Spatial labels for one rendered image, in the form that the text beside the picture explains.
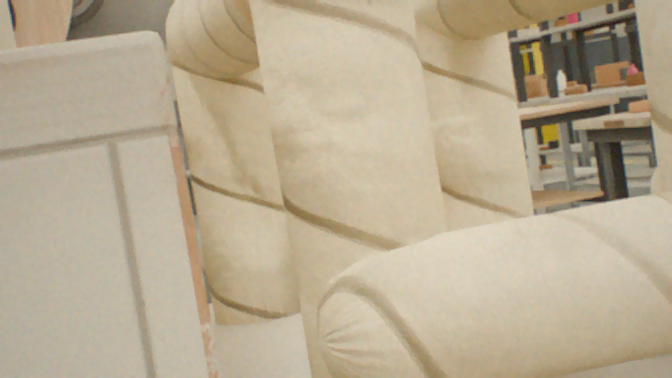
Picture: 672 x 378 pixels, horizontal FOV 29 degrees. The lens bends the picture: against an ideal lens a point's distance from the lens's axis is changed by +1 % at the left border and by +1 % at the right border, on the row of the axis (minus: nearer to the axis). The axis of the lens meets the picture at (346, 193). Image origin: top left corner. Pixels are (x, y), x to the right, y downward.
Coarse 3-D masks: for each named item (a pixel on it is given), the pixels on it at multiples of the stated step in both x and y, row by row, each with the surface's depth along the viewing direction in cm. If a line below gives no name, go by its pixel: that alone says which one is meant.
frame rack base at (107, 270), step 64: (0, 64) 19; (64, 64) 20; (128, 64) 20; (0, 128) 19; (64, 128) 20; (128, 128) 20; (0, 192) 19; (64, 192) 20; (128, 192) 20; (0, 256) 20; (64, 256) 20; (128, 256) 20; (192, 256) 20; (0, 320) 20; (64, 320) 20; (128, 320) 20; (192, 320) 20
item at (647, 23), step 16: (640, 0) 27; (656, 0) 27; (640, 16) 27; (656, 16) 27; (640, 32) 28; (656, 32) 27; (656, 48) 27; (656, 64) 27; (656, 80) 27; (656, 96) 27; (656, 112) 27; (656, 128) 28; (656, 144) 28
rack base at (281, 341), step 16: (208, 304) 47; (272, 320) 41; (288, 320) 40; (224, 336) 39; (240, 336) 39; (256, 336) 38; (272, 336) 38; (288, 336) 38; (304, 336) 37; (224, 352) 37; (240, 352) 36; (256, 352) 36; (272, 352) 35; (288, 352) 35; (304, 352) 35; (224, 368) 34; (240, 368) 34; (256, 368) 34; (272, 368) 33; (288, 368) 33; (304, 368) 32; (608, 368) 27; (624, 368) 27; (640, 368) 27; (656, 368) 27
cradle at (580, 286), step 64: (384, 256) 24; (448, 256) 24; (512, 256) 24; (576, 256) 24; (640, 256) 25; (320, 320) 25; (384, 320) 24; (448, 320) 24; (512, 320) 24; (576, 320) 24; (640, 320) 25
